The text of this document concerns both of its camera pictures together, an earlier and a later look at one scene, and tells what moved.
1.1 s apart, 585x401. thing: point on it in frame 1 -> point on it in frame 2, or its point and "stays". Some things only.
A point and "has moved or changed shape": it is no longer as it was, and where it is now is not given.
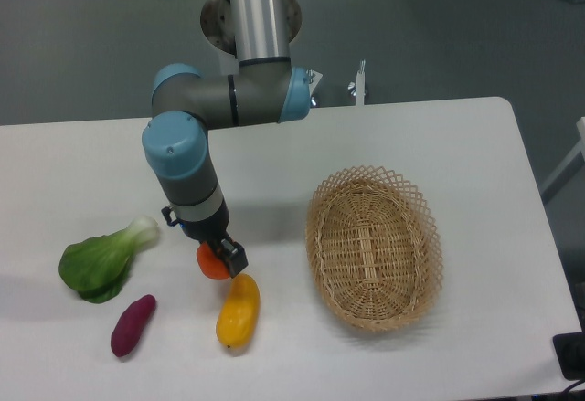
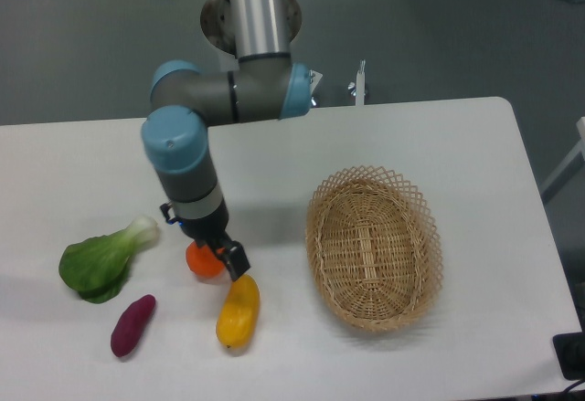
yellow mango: x=239 y=311 stays
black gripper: x=211 y=230 stays
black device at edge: x=570 y=353 stays
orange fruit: x=209 y=264 has moved or changed shape
